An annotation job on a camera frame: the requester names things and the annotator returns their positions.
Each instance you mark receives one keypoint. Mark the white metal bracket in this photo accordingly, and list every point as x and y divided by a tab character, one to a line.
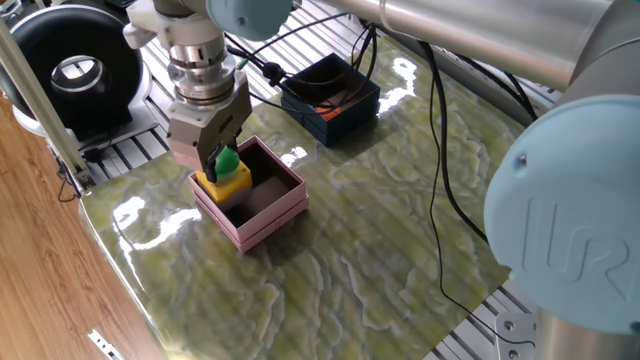
105	345

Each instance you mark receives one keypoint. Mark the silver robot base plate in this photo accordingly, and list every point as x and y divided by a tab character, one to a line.
517	335

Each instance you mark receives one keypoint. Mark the slanted aluminium frame post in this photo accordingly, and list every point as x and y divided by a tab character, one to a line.
35	95

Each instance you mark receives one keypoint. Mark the green marble pattern sheet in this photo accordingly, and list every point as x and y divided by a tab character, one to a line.
350	225

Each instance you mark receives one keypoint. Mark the orange toy basketball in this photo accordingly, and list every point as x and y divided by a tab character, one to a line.
327	114

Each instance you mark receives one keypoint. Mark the dark blue cardboard box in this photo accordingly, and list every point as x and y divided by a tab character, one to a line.
350	125

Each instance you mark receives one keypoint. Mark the silver Schunk gripper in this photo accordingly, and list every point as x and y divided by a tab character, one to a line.
190	135

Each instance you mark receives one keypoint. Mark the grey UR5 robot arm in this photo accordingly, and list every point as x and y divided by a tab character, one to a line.
475	35

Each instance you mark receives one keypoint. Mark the grey aluminium table rail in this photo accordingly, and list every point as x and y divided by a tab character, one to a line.
480	95

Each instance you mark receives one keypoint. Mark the yellow box with green button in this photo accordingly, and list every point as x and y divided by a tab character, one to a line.
230	187

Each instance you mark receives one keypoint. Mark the pink cardboard box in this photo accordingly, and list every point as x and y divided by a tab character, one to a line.
270	220

